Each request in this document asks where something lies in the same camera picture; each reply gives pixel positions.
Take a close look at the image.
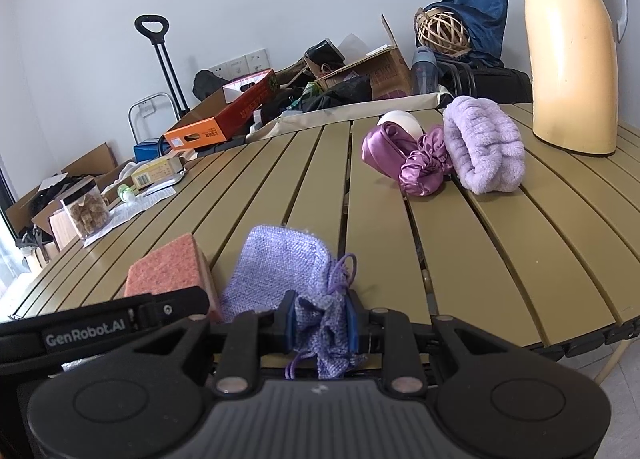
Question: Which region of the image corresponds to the white paper cone cup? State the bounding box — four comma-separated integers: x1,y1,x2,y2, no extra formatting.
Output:
378,110,424,140

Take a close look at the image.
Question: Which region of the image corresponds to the woven rattan ball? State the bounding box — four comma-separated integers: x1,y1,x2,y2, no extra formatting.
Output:
413,7,471,58

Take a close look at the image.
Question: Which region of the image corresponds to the lavender fluffy headband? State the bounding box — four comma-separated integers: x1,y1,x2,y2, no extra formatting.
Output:
442,96,526,194

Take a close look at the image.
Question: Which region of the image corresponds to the large cardboard boxes left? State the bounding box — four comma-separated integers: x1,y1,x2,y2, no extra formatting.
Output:
4,142,127,248

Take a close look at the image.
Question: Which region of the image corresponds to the clear jar of snacks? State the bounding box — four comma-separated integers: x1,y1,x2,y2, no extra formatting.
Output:
60,177,110,240

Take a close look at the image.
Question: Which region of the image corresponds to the green white small bottle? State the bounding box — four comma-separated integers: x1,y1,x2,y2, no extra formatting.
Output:
117,184,136,203

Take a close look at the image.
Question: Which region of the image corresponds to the open brown cardboard box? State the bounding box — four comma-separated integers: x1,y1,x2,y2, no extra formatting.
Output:
304,16,411,100

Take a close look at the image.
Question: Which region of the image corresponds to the orange shoe box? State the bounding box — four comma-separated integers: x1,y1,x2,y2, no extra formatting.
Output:
164,69,280,150

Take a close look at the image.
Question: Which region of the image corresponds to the cream thermos jug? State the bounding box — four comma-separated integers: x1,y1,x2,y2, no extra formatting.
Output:
524,0,628,156

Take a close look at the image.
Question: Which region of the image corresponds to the black trolley handle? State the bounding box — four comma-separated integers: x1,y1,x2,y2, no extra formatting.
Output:
134,14,190,119

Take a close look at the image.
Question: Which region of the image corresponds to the purple satin scrunchie cloth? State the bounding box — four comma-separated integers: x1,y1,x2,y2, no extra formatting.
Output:
361,122,454,197

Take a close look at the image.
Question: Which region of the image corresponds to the small beige carton box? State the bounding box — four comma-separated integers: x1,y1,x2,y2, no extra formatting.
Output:
131,156,183,190

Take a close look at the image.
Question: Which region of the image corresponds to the olive folding camp table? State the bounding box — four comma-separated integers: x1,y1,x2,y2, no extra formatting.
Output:
1,104,639,358

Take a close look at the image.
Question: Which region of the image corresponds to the lavender knit drawstring pouch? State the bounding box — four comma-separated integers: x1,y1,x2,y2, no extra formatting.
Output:
220,225,361,380

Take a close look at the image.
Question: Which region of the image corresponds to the white metal frame chair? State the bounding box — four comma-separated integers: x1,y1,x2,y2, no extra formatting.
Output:
127,93,179,145

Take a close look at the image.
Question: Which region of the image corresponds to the navy blue bag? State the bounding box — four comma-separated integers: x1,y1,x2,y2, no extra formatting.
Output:
426,0,509,68

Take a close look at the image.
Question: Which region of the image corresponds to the pink yellow sponge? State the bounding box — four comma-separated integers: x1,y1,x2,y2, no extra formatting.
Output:
124,234,222,323

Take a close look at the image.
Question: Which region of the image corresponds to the grey blue water bottle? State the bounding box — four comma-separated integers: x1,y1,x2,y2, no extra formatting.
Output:
410,46,439,95

